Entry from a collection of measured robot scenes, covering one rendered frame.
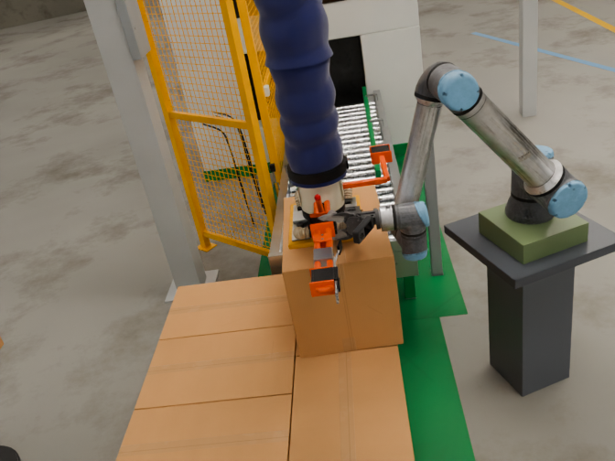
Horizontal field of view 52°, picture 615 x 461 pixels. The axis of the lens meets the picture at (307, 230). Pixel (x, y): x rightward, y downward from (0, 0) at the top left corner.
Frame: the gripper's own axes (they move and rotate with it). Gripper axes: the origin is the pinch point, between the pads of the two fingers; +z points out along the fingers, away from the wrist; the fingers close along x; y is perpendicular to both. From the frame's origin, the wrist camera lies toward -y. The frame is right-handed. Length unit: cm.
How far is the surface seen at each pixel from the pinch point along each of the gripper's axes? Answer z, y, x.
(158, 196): 101, 131, -39
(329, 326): 2.9, -4.4, -39.3
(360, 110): -20, 273, -53
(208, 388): 51, -16, -54
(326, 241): -1.4, -10.7, 0.7
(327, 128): -5.6, 18.7, 29.3
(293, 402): 18, -28, -53
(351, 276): -8.1, -3.9, -18.8
